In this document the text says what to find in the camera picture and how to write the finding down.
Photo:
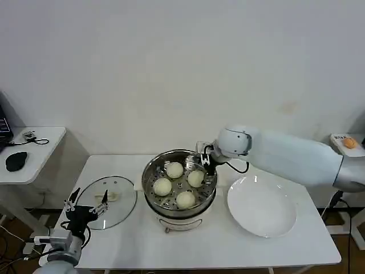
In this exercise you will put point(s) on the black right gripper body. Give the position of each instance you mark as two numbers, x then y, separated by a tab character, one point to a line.
209	150

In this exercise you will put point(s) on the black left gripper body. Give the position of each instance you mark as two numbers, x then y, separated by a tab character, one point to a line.
81	217

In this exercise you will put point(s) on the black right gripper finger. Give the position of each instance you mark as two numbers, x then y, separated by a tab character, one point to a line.
203	160
211	170

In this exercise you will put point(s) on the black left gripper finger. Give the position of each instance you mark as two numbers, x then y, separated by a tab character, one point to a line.
104	199
73	198

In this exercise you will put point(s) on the white steamed bun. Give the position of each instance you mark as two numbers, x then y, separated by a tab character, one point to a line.
162	187
186	199
174	170
195	178

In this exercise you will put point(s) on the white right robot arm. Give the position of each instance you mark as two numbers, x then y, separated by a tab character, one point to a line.
285	157

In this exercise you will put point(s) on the round glass lid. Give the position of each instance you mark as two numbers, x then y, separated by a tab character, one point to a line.
124	204

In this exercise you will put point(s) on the steel perforated steamer basket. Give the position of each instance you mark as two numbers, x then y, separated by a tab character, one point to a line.
182	160

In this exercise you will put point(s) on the white side desk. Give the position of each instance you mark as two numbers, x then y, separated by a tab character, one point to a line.
42	162

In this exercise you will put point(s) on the white electric cooker base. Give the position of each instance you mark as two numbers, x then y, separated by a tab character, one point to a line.
178	224

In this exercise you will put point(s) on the white round plate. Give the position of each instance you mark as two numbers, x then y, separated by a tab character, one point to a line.
262	208

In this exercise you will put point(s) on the black computer mouse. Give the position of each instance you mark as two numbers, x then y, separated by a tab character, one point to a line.
16	161

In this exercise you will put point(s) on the small grey key fob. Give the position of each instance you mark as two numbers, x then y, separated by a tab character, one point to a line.
28	134

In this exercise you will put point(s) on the black laptop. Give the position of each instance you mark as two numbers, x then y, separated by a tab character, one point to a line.
4	128

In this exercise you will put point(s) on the small white label card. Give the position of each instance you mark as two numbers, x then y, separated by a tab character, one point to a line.
338	137

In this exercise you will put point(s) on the orange round object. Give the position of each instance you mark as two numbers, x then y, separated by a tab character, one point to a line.
349	143

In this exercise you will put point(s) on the white side table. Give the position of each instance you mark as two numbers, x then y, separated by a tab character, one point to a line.
356	152

